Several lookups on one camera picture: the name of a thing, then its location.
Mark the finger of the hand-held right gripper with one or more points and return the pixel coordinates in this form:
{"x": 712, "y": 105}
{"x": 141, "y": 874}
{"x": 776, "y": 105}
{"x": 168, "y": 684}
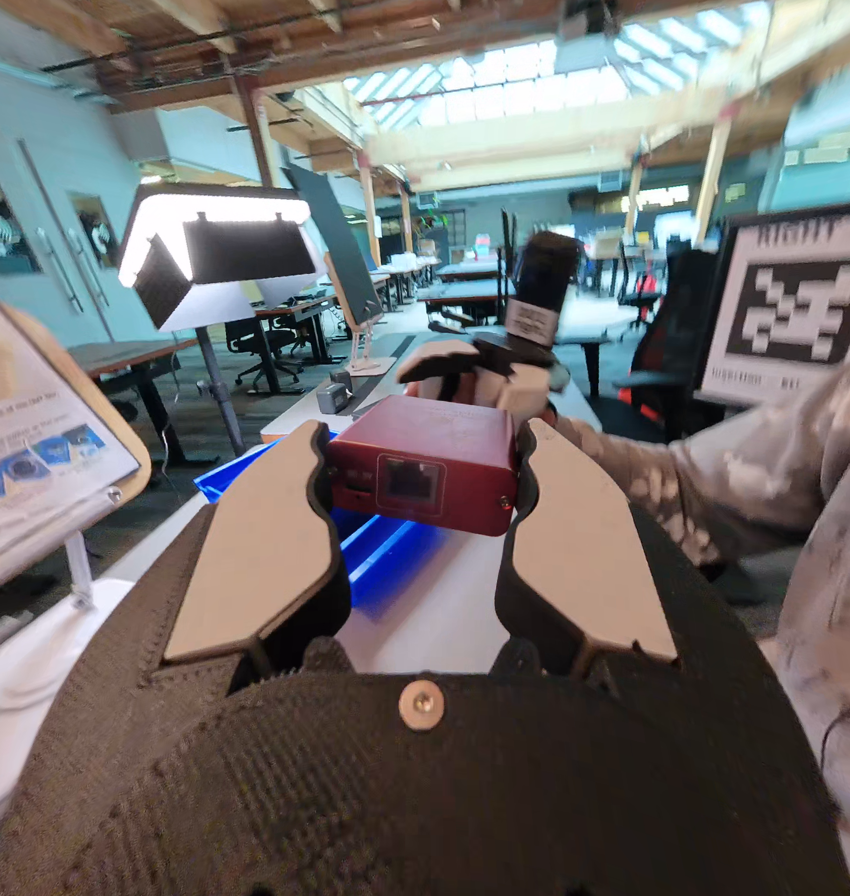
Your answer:
{"x": 526, "y": 392}
{"x": 435, "y": 360}

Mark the person's right forearm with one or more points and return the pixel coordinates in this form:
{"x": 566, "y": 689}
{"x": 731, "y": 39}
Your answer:
{"x": 733, "y": 476}

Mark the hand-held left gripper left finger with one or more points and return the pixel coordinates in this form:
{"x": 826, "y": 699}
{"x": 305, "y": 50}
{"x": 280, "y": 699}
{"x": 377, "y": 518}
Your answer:
{"x": 257, "y": 546}

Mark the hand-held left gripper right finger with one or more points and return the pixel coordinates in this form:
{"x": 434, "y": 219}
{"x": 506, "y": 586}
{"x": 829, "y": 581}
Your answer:
{"x": 586, "y": 553}

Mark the black office chair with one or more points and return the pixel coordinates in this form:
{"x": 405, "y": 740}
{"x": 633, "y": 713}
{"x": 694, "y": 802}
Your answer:
{"x": 260, "y": 343}

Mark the blue bin with black divider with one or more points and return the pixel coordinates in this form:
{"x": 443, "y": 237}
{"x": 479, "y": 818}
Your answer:
{"x": 383, "y": 560}

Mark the black framed marker board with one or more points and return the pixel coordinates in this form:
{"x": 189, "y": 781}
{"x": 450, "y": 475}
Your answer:
{"x": 789, "y": 308}

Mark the instruction sheet stand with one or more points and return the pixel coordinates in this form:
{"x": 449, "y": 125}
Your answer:
{"x": 40, "y": 448}

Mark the wooden desk black legs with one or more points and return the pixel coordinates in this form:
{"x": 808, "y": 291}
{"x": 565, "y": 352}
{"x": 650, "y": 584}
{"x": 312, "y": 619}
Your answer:
{"x": 131, "y": 353}
{"x": 295, "y": 308}

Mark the black red gaming chair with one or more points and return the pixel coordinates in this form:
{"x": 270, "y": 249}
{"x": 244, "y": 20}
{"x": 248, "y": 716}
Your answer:
{"x": 677, "y": 315}

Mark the red ethernet splitter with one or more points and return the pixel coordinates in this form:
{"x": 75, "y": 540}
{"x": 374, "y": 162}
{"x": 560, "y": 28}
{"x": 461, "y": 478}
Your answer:
{"x": 425, "y": 441}

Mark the grey charger box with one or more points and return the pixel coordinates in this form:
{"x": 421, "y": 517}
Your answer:
{"x": 334, "y": 399}
{"x": 341, "y": 378}

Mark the person's grey patterned hoodie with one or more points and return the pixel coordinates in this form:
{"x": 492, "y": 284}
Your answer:
{"x": 831, "y": 665}

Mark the softbox studio light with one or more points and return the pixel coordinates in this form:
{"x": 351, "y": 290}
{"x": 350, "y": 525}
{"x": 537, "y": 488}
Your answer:
{"x": 215, "y": 231}

